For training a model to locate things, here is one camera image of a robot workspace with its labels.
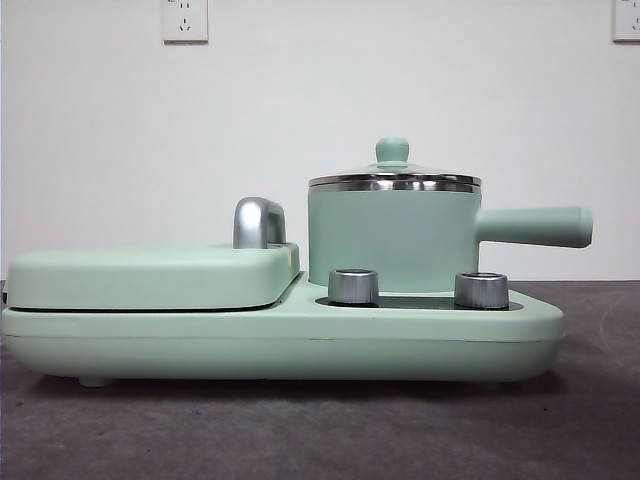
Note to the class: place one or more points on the glass pot lid green knob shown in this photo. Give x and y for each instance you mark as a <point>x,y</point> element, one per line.
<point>392,150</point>

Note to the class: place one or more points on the silver control knob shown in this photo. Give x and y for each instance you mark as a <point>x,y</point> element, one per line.
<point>481,290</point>
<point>352,287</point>

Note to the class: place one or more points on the green breakfast machine base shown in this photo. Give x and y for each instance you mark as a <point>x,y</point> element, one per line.
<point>280,345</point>

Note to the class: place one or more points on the black control panel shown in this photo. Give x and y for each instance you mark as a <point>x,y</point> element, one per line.
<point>415,301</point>

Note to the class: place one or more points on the white wall socket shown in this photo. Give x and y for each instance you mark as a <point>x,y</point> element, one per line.
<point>627,20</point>
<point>185,22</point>

